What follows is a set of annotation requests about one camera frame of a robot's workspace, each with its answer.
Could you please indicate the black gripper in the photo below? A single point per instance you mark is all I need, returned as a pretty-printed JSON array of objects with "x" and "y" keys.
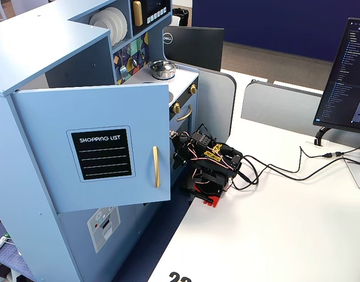
[{"x": 177, "y": 153}]

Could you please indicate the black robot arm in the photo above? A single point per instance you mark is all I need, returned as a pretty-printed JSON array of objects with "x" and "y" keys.
[{"x": 212, "y": 173}]

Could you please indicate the blue cabinet door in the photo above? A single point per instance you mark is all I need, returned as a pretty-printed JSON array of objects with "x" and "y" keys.
[{"x": 109, "y": 102}]

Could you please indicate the gold stove knob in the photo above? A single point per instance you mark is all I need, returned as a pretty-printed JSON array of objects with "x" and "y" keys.
[
  {"x": 176, "y": 108},
  {"x": 193, "y": 89}
]

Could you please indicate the red table clamp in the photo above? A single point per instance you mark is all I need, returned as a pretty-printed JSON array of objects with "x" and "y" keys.
[{"x": 213, "y": 202}]

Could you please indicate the grey rounded desk divider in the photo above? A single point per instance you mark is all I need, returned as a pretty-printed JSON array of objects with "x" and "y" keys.
[{"x": 215, "y": 102}]

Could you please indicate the black shopping list sticker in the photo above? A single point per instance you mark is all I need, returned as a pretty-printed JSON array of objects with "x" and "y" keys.
[{"x": 103, "y": 155}]

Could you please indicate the steel pot with lid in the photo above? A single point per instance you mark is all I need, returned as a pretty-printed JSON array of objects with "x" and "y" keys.
[{"x": 162, "y": 69}]

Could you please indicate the grey ice dispenser sticker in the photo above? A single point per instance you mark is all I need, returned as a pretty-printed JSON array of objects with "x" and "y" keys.
[{"x": 104, "y": 227}]

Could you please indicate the steel slotted spatula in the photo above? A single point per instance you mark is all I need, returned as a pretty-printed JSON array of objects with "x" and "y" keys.
[{"x": 123, "y": 71}]

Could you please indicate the steel ladle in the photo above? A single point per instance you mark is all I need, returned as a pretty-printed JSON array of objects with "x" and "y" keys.
[{"x": 134, "y": 62}]

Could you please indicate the small steel spoon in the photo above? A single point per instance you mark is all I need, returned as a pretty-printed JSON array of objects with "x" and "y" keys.
[{"x": 143, "y": 55}]

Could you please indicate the grey low desk divider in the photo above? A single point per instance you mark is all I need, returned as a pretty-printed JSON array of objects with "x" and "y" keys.
[{"x": 279, "y": 108}]

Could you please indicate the black Dell monitor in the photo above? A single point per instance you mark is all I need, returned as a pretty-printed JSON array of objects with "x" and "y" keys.
[{"x": 197, "y": 47}]

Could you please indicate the black number sticker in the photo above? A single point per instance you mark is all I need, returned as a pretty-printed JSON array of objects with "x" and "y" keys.
[{"x": 179, "y": 277}]

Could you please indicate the black bin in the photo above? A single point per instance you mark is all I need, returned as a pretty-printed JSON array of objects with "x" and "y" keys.
[{"x": 181, "y": 16}]

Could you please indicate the white toy plate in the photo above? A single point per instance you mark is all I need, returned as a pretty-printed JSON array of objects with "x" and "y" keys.
[
  {"x": 100, "y": 25},
  {"x": 117, "y": 23},
  {"x": 124, "y": 22}
]

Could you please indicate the black toy microwave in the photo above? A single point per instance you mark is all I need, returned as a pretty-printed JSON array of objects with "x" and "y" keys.
[{"x": 156, "y": 11}]

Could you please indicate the blue toy kitchen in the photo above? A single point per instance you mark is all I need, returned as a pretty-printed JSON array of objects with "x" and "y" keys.
[{"x": 36, "y": 55}]

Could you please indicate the silver flat stand plate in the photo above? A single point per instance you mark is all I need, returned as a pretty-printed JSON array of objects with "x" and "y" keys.
[{"x": 359, "y": 173}]

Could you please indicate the monitor showing code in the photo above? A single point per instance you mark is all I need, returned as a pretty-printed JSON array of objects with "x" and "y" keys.
[{"x": 347, "y": 82}]

